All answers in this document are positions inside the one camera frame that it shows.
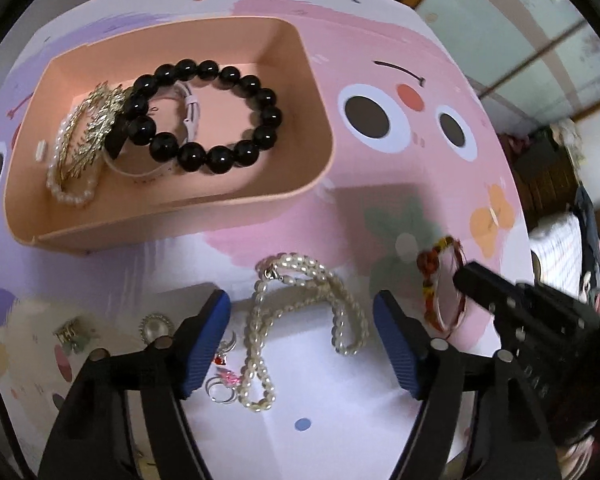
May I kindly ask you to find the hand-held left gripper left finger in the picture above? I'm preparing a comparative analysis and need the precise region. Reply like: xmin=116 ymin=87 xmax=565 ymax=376
xmin=39 ymin=289 xmax=232 ymax=480

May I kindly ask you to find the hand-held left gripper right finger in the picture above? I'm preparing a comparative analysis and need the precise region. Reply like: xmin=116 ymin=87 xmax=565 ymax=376
xmin=372 ymin=289 xmax=565 ymax=480

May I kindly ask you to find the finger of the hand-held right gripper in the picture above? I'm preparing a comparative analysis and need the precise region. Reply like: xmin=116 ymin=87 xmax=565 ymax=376
xmin=452 ymin=261 xmax=600 ymax=333

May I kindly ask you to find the red string bracelet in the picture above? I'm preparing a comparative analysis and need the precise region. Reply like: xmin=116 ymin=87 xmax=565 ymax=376
xmin=416 ymin=236 xmax=468 ymax=338

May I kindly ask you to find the white pearl necklace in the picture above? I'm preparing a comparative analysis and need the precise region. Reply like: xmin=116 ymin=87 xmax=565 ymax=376
xmin=237 ymin=252 xmax=370 ymax=413

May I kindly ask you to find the small pearl bracelet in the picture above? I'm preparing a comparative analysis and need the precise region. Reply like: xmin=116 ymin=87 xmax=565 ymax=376
xmin=46 ymin=112 xmax=103 ymax=206

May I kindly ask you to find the white band bracelet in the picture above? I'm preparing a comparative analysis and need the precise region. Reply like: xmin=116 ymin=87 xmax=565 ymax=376
xmin=101 ymin=80 xmax=200 ymax=178

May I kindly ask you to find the pink plastic box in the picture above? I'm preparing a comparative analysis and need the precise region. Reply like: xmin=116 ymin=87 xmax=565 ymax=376
xmin=4 ymin=16 xmax=337 ymax=256

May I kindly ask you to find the black bead bracelet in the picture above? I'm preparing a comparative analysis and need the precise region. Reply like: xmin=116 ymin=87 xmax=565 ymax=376
xmin=124 ymin=59 xmax=284 ymax=176

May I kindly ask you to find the gold leaf hair clip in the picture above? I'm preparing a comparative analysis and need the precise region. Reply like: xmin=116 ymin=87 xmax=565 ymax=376
xmin=60 ymin=82 xmax=136 ymax=178

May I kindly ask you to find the round pearl brooch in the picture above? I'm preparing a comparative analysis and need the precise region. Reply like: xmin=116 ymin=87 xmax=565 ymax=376
xmin=139 ymin=312 xmax=175 ymax=345

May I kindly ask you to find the checked blanket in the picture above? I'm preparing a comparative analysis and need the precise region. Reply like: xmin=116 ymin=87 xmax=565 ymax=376
xmin=529 ymin=212 xmax=588 ymax=303

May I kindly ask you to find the small flower hair clip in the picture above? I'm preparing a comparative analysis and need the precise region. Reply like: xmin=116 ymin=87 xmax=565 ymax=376
xmin=54 ymin=321 xmax=88 ymax=352

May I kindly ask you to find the cartoon printed tablecloth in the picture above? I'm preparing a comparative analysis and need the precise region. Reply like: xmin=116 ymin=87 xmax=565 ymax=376
xmin=0 ymin=0 xmax=536 ymax=476

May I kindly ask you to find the pale blue wardrobe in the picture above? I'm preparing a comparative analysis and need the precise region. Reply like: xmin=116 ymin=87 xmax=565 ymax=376
xmin=414 ymin=0 xmax=600 ymax=133

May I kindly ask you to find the silver ring red stone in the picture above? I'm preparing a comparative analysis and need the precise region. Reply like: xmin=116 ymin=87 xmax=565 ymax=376
xmin=212 ymin=331 xmax=241 ymax=367

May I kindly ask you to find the silver ring pink stone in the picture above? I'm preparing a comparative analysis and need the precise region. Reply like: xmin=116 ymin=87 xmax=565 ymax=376
xmin=205 ymin=367 xmax=243 ymax=405

